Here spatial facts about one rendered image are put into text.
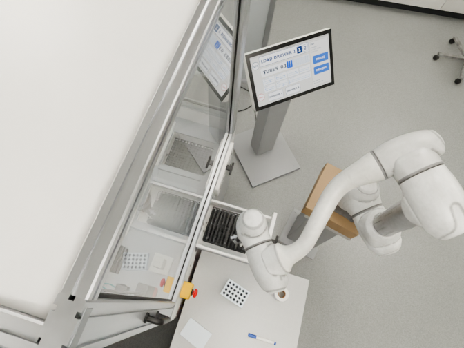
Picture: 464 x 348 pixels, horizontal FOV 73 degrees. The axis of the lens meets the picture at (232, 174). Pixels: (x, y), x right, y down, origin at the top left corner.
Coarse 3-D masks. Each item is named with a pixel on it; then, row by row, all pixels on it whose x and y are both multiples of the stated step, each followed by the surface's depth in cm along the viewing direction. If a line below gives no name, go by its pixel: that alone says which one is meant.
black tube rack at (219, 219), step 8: (216, 208) 160; (216, 216) 158; (224, 216) 159; (232, 216) 159; (208, 224) 159; (216, 224) 157; (224, 224) 157; (232, 224) 160; (208, 232) 155; (216, 232) 155; (224, 232) 156; (232, 232) 156; (208, 240) 157; (216, 240) 154; (224, 240) 154; (232, 248) 153; (240, 248) 153
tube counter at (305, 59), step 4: (304, 56) 172; (308, 56) 173; (292, 60) 171; (296, 60) 172; (300, 60) 172; (304, 60) 173; (308, 60) 174; (280, 64) 169; (284, 64) 170; (288, 64) 171; (292, 64) 172; (296, 64) 173; (300, 64) 173; (280, 68) 170; (284, 68) 171; (288, 68) 172
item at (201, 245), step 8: (216, 200) 162; (224, 208) 167; (232, 208) 163; (240, 208) 161; (208, 216) 165; (264, 216) 160; (200, 232) 161; (200, 240) 160; (200, 248) 155; (208, 248) 153; (216, 248) 159; (224, 248) 159; (224, 256) 155; (232, 256) 152; (240, 256) 158
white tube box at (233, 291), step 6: (228, 282) 157; (234, 282) 157; (228, 288) 156; (234, 288) 156; (240, 288) 158; (222, 294) 154; (228, 294) 157; (234, 294) 155; (240, 294) 158; (246, 294) 158; (234, 300) 156; (240, 300) 154; (240, 306) 153
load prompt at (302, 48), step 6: (306, 42) 169; (288, 48) 167; (294, 48) 168; (300, 48) 170; (306, 48) 171; (270, 54) 165; (276, 54) 166; (282, 54) 167; (288, 54) 168; (294, 54) 170; (300, 54) 171; (264, 60) 165; (270, 60) 166; (276, 60) 168
